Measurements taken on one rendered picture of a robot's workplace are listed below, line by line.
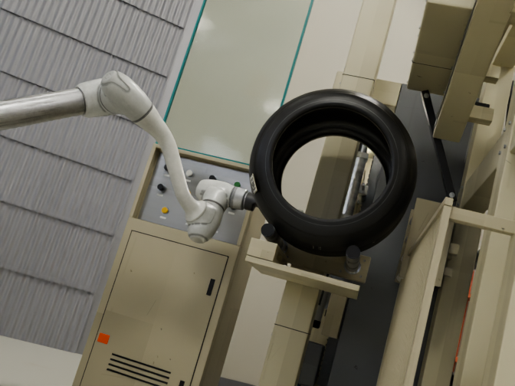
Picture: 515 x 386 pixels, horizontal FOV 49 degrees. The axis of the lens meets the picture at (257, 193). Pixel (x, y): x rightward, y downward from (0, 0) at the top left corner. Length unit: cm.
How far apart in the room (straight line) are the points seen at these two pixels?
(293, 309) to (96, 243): 259
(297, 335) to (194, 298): 59
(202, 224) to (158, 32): 291
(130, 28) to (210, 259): 272
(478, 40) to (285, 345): 122
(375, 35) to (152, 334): 158
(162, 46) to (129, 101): 280
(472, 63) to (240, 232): 122
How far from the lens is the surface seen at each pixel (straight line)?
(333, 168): 226
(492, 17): 183
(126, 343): 264
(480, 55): 193
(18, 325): 452
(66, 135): 457
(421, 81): 229
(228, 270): 254
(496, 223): 137
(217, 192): 229
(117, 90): 208
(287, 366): 217
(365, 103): 194
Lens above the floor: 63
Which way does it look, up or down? 12 degrees up
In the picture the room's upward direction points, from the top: 16 degrees clockwise
